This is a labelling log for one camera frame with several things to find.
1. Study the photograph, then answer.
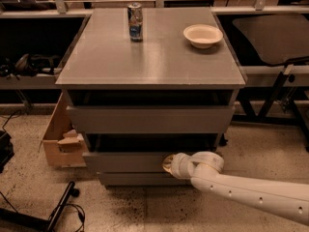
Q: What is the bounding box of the black device on floor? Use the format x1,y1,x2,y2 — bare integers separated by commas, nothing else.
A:
0,130,14,173

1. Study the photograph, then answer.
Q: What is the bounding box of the grey bottom drawer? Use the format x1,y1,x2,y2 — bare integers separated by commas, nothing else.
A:
97,173,190,187

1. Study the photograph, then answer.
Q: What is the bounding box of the grey top drawer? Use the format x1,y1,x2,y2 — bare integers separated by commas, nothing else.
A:
67,106,234,134

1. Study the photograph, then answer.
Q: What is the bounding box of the cardboard box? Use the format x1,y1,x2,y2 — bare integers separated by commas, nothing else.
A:
42,95,88,167

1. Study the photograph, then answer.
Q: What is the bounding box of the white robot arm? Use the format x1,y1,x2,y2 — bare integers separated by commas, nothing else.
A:
162,152,309,225

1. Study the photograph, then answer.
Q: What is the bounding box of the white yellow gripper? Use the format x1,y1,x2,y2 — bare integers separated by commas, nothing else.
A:
162,153,196,180

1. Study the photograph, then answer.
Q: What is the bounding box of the grey drawer cabinet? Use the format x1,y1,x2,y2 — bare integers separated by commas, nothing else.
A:
55,7,247,153

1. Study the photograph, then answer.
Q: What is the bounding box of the black chair base leg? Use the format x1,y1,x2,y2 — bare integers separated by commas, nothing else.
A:
0,181,81,232

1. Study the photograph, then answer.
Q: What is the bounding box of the black floor cable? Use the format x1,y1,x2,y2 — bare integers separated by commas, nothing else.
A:
1,109,23,132

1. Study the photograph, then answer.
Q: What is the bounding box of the white paper bowl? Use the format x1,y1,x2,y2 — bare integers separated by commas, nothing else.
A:
183,24,223,49

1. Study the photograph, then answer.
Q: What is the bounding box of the dark office chair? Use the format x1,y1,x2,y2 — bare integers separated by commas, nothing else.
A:
232,13,309,153

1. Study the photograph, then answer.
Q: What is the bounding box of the grey drawer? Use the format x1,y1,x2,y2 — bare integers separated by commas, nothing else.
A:
97,173,190,187
67,106,234,134
83,134,218,173

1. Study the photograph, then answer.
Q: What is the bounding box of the black headset on shelf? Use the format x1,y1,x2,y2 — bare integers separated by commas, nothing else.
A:
0,54,61,77

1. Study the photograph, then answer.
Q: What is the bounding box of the blue soda can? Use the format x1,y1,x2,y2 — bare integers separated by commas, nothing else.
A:
127,2,143,42

